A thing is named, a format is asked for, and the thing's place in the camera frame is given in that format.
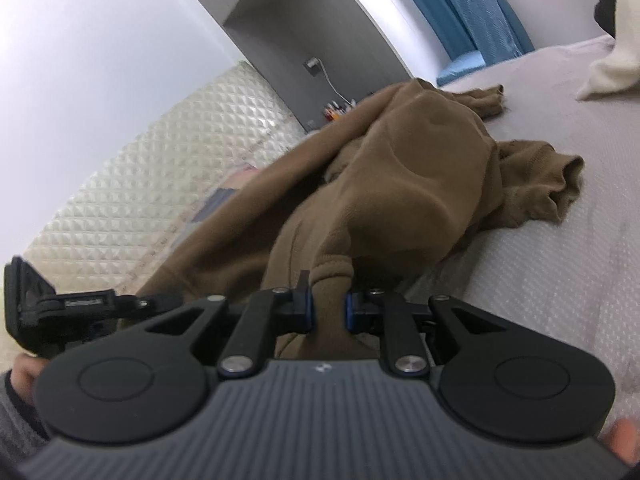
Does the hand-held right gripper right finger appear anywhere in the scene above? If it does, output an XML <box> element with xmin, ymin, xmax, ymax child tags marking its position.
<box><xmin>344</xmin><ymin>287</ymin><xmax>507</xmax><ymax>379</ymax></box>

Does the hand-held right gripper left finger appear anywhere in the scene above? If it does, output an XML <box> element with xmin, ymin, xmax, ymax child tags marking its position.
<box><xmin>145</xmin><ymin>270</ymin><xmax>315</xmax><ymax>380</ymax></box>

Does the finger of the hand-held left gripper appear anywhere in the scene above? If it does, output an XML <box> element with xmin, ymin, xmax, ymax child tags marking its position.
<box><xmin>116</xmin><ymin>292</ymin><xmax>184</xmax><ymax>322</ymax></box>

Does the brown sweater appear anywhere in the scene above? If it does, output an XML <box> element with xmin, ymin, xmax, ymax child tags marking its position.
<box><xmin>132</xmin><ymin>77</ymin><xmax>586</xmax><ymax>361</ymax></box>

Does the person's left forearm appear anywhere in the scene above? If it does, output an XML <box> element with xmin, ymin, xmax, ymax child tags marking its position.
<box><xmin>0</xmin><ymin>370</ymin><xmax>51</xmax><ymax>447</ymax></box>

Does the person's left hand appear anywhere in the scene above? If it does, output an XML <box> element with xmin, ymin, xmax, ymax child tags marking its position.
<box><xmin>10</xmin><ymin>353</ymin><xmax>50</xmax><ymax>401</ymax></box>

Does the person's right hand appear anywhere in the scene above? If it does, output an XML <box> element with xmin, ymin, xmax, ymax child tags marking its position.
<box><xmin>600</xmin><ymin>417</ymin><xmax>640</xmax><ymax>467</ymax></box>

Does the white quilted headboard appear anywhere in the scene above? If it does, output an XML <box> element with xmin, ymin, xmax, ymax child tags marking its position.
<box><xmin>22</xmin><ymin>60</ymin><xmax>307</xmax><ymax>282</ymax></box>

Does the grey dotted bed sheet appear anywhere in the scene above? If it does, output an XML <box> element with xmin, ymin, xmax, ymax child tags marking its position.
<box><xmin>395</xmin><ymin>35</ymin><xmax>640</xmax><ymax>441</ymax></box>

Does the bundle of coloured pens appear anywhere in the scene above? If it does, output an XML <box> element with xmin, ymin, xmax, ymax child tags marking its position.
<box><xmin>323</xmin><ymin>100</ymin><xmax>357</xmax><ymax>122</ymax></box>

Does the blue mesh chair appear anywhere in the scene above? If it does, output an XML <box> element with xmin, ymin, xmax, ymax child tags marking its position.
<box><xmin>436</xmin><ymin>0</ymin><xmax>522</xmax><ymax>87</ymax></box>

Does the white charger cable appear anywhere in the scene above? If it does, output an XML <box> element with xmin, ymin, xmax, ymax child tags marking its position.
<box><xmin>318</xmin><ymin>62</ymin><xmax>357</xmax><ymax>107</ymax></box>

